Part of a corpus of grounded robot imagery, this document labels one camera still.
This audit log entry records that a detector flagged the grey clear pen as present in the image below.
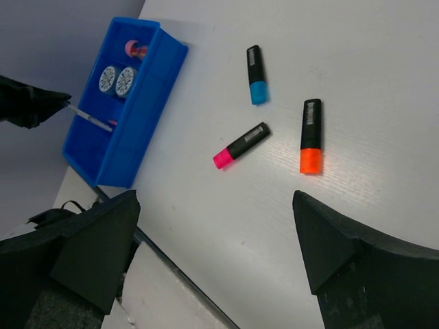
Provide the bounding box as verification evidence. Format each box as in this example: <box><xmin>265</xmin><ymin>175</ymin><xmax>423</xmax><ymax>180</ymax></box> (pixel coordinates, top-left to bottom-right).
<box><xmin>66</xmin><ymin>104</ymin><xmax>113</xmax><ymax>132</ymax></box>

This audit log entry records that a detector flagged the orange-capped black highlighter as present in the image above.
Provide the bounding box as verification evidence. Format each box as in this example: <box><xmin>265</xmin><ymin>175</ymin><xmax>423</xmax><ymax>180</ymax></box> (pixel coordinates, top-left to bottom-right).
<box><xmin>299</xmin><ymin>99</ymin><xmax>323</xmax><ymax>175</ymax></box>

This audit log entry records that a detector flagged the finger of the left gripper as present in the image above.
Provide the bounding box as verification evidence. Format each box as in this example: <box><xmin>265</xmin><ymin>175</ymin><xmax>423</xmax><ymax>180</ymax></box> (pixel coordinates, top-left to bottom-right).
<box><xmin>1</xmin><ymin>75</ymin><xmax>71</xmax><ymax>129</ymax></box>

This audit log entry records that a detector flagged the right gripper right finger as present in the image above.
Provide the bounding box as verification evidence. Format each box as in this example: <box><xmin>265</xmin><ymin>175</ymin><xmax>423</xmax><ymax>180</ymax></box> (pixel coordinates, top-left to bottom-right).
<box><xmin>292</xmin><ymin>191</ymin><xmax>438</xmax><ymax>328</ymax></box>

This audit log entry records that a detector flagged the pink-capped black highlighter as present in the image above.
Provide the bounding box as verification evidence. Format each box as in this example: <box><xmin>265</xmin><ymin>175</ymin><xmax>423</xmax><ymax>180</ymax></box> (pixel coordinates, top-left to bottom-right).
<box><xmin>213</xmin><ymin>122</ymin><xmax>271</xmax><ymax>170</ymax></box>

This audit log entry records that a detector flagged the blue plastic bin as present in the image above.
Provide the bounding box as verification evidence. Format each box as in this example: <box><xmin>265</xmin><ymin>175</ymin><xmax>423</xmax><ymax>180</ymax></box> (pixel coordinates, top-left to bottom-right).
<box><xmin>62</xmin><ymin>17</ymin><xmax>188</xmax><ymax>188</ymax></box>

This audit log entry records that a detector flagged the blue-capped black highlighter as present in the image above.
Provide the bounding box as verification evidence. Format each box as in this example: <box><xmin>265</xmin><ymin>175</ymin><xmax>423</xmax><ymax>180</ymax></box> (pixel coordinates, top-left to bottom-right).
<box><xmin>246</xmin><ymin>45</ymin><xmax>268</xmax><ymax>106</ymax></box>

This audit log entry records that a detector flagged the blue white round jar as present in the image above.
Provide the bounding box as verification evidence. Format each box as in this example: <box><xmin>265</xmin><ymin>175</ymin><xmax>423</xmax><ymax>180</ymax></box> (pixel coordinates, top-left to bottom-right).
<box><xmin>98</xmin><ymin>66</ymin><xmax>119</xmax><ymax>95</ymax></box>

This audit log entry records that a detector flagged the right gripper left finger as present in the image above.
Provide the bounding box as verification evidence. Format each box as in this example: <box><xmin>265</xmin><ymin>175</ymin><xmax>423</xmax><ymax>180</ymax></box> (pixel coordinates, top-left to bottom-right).
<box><xmin>1</xmin><ymin>191</ymin><xmax>141</xmax><ymax>328</ymax></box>

